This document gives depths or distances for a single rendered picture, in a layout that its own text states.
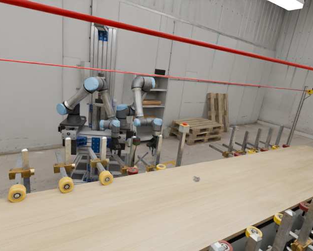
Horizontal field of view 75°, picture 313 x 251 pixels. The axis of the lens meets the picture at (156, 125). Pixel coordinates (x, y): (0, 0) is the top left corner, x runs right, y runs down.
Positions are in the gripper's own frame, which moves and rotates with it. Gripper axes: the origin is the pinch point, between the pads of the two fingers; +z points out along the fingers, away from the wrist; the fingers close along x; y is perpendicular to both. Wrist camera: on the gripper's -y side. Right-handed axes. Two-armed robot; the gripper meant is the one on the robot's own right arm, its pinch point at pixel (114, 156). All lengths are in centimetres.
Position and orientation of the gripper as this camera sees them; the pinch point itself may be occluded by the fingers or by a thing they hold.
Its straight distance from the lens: 204.0
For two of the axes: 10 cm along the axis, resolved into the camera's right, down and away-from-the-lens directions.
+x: -8.5, 0.4, -5.2
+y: -5.1, -2.9, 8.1
